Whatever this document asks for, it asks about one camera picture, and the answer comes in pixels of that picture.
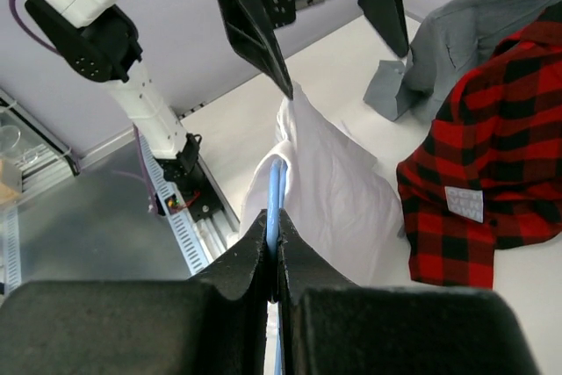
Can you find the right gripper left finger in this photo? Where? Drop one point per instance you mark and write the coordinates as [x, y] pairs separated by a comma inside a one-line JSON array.
[[211, 323]]

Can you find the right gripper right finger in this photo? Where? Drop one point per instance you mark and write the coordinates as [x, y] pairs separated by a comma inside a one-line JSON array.
[[329, 325]]

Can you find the white dress shirt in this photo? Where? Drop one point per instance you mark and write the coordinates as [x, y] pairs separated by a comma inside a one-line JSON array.
[[328, 185]]

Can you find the light blue wire hanger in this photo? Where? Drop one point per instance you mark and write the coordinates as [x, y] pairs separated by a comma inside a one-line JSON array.
[[276, 198]]

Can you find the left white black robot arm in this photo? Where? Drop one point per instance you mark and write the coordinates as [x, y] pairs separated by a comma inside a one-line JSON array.
[[101, 43]]

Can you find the grey shirt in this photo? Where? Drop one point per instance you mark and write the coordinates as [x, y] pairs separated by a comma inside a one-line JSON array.
[[452, 40]]

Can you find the red black plaid shirt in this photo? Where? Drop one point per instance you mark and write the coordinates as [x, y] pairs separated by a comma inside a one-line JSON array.
[[488, 174]]

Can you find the aluminium mounting rail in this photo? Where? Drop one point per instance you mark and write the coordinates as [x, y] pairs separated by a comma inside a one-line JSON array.
[[219, 229]]

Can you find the slotted grey cable duct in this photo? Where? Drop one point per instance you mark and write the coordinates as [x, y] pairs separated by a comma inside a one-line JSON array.
[[164, 194]]

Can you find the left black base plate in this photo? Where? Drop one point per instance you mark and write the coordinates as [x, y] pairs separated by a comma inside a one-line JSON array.
[[191, 185]]

